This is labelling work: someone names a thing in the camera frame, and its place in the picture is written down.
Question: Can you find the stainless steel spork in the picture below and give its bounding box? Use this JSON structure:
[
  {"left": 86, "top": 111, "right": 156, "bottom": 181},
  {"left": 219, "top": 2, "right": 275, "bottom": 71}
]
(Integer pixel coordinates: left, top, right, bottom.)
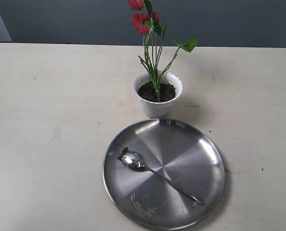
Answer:
[{"left": 118, "top": 147, "right": 205, "bottom": 205}]

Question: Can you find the round stainless steel plate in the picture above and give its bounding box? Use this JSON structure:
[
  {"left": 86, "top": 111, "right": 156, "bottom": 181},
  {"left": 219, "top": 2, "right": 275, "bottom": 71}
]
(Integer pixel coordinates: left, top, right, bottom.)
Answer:
[{"left": 103, "top": 118, "right": 225, "bottom": 231}]

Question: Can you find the artificial red flower plant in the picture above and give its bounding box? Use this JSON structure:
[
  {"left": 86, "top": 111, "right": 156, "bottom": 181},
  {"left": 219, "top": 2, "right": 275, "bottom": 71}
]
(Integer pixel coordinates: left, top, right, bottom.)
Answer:
[{"left": 128, "top": 0, "right": 198, "bottom": 93}]

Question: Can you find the dark potting soil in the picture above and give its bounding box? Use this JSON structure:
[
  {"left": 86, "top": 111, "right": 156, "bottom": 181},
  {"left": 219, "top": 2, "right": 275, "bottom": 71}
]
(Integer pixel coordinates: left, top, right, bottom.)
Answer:
[{"left": 138, "top": 81, "right": 176, "bottom": 103}]

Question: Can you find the white scalloped plastic pot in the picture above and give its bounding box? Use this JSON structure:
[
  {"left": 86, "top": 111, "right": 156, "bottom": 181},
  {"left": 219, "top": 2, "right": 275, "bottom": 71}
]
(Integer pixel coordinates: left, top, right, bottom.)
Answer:
[{"left": 132, "top": 72, "right": 183, "bottom": 118}]

